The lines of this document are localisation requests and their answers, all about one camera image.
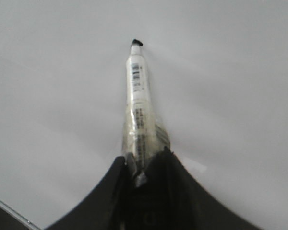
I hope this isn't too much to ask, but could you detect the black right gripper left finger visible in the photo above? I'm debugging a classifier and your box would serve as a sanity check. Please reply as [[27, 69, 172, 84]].
[[47, 156, 127, 230]]

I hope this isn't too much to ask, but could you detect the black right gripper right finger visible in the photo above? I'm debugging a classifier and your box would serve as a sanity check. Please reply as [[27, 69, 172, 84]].
[[132, 147, 258, 230]]

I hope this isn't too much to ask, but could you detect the white whiteboard marker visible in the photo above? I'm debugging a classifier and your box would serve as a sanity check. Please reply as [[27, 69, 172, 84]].
[[122, 39, 170, 187]]

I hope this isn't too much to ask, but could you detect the white whiteboard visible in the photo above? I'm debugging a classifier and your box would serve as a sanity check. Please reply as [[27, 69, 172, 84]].
[[0, 0, 288, 230]]

